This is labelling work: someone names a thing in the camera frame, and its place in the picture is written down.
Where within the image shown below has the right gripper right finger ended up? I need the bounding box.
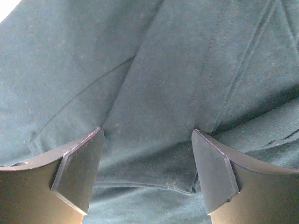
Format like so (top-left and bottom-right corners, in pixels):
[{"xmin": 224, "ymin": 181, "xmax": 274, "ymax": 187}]
[{"xmin": 192, "ymin": 130, "xmax": 299, "ymax": 224}]

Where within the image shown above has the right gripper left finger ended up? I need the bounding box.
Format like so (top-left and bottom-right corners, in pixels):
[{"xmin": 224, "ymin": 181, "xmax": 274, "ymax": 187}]
[{"xmin": 0, "ymin": 128, "xmax": 104, "ymax": 224}]

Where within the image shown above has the black t shirt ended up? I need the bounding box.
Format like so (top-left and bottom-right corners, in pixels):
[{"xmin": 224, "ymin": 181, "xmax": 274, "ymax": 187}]
[{"xmin": 0, "ymin": 0, "xmax": 299, "ymax": 224}]

